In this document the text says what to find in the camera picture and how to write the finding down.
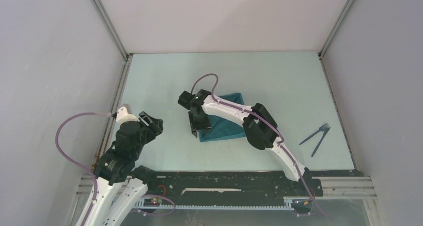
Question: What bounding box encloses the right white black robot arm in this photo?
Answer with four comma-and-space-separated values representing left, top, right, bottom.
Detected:
178, 90, 311, 195

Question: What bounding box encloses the teal satin napkin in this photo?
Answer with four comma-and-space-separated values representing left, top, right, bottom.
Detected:
199, 93, 246, 142

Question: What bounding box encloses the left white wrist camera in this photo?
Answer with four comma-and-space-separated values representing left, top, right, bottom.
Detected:
115, 104, 140, 125

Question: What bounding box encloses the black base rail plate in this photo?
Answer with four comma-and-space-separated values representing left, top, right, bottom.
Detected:
131, 169, 323, 208

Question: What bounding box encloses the small black circuit board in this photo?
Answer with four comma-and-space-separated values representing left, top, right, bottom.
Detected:
143, 198, 162, 207

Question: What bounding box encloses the blue plastic fork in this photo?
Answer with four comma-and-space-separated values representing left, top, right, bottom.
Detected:
299, 123, 330, 145

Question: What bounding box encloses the grey slotted cable duct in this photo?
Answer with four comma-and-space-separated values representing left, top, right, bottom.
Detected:
129, 198, 296, 211

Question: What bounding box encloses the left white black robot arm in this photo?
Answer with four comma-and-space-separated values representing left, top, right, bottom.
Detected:
76, 106, 163, 226

